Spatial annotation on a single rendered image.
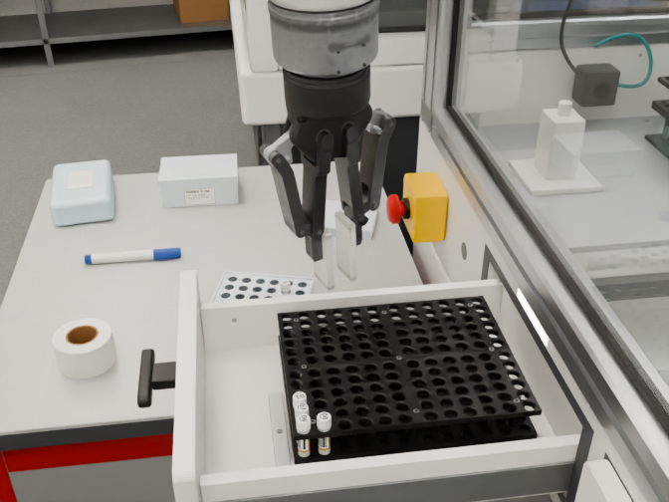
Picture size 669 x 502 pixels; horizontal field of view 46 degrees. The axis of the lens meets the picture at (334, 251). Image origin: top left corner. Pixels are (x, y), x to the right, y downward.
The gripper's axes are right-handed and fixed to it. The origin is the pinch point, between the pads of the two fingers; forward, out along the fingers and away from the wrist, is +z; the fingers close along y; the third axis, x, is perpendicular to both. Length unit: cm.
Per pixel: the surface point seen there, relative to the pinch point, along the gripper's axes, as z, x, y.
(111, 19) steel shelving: 108, 370, 72
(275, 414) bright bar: 11.2, -6.8, -11.1
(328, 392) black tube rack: 5.9, -11.3, -7.5
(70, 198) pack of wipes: 19, 56, -16
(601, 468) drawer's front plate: 3.0, -31.8, 5.2
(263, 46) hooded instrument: 7, 67, 24
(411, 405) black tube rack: 6.1, -16.5, -1.9
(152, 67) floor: 121, 327, 77
